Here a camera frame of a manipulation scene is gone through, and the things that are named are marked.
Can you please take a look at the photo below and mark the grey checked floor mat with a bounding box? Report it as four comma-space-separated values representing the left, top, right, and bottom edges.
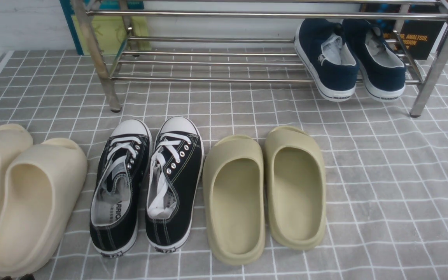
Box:
0, 50, 448, 280

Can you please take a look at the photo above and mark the right olive green slide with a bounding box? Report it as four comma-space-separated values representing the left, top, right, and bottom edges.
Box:
264, 126, 326, 250

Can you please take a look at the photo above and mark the black box orange text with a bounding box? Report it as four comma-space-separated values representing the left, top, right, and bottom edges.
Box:
360, 3, 443, 60

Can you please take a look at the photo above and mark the black canvas sneaker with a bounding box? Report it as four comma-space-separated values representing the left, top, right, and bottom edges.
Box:
145, 116, 205, 253
89, 119, 152, 258

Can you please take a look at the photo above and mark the right navy blue sneaker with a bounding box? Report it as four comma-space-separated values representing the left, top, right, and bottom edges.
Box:
342, 18, 406, 102

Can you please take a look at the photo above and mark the navy blue sneaker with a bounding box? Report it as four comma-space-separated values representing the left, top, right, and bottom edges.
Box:
342, 18, 406, 102
294, 18, 359, 102

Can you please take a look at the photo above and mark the olive green slide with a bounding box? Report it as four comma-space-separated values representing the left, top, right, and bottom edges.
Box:
202, 135, 265, 266
264, 126, 326, 250

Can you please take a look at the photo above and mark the right cream slide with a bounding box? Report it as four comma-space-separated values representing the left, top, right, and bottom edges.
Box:
0, 138, 88, 278

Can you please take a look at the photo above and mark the left navy blue sneaker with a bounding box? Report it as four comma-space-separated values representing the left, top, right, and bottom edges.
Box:
294, 18, 359, 102

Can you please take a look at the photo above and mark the metal shoe rack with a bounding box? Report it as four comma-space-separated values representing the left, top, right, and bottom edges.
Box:
71, 0, 448, 118

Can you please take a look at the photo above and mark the left olive green slide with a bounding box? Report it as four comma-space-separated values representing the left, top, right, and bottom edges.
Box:
202, 135, 265, 266

